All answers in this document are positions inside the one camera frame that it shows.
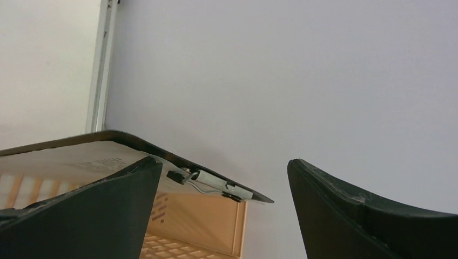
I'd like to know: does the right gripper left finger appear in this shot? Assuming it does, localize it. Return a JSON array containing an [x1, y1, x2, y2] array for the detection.
[[1, 158, 162, 258]]

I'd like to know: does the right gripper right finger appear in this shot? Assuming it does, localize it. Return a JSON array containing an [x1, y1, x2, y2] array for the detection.
[[287, 159, 457, 258]]

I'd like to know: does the black clipboard with paper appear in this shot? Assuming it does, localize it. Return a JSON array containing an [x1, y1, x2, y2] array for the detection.
[[1, 130, 274, 203]]

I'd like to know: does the orange plastic file organizer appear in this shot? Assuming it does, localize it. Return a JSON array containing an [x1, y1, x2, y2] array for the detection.
[[1, 174, 248, 258]]

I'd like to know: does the aluminium table edge rail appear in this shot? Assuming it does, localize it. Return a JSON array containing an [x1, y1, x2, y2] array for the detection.
[[85, 0, 120, 133]]

